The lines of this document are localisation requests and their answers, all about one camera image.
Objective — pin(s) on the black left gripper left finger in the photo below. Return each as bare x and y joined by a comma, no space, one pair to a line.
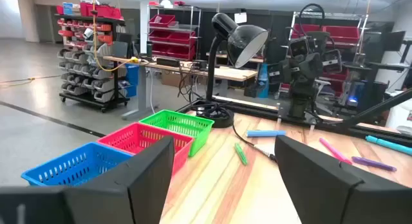
128,192

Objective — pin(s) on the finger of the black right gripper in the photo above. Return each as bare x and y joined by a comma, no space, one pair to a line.
275,72
332,61

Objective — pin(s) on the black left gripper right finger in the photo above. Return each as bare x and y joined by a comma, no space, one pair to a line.
322,192

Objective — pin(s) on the pink marker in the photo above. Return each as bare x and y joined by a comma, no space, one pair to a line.
334,150

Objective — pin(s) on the purple marker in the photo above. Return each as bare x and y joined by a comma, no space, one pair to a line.
373,163

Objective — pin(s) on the light blue marker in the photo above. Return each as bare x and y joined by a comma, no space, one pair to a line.
265,133
389,145

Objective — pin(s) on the green marker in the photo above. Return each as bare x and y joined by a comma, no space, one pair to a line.
240,154

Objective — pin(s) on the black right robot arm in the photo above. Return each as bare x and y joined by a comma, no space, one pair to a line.
299,105

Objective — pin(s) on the blue bin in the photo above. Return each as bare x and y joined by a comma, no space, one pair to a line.
263,80
132,79

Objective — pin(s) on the computer tower with blue light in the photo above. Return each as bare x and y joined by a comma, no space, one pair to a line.
351,95

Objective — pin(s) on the wooden workbench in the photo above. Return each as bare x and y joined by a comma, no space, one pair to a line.
225,72

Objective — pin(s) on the red plastic basket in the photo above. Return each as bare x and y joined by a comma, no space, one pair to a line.
141,137

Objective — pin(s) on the blue plastic basket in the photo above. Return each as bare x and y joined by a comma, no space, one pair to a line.
74,163

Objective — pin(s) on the white paper sign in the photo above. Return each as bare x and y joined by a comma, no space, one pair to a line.
240,17

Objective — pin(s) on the black computer monitor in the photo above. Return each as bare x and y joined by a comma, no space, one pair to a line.
395,40

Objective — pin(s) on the green plastic basket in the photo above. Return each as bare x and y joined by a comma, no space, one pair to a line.
180,124

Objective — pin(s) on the white bin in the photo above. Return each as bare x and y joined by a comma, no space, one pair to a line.
399,117

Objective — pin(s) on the cardboard box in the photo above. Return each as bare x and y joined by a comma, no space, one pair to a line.
170,79

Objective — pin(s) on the rolling rack with small bins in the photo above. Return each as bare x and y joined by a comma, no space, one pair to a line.
96,72

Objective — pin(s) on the red storage bins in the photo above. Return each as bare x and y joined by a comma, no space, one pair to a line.
103,11

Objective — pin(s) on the black aluminium table frame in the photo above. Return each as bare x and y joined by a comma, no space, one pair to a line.
254,108

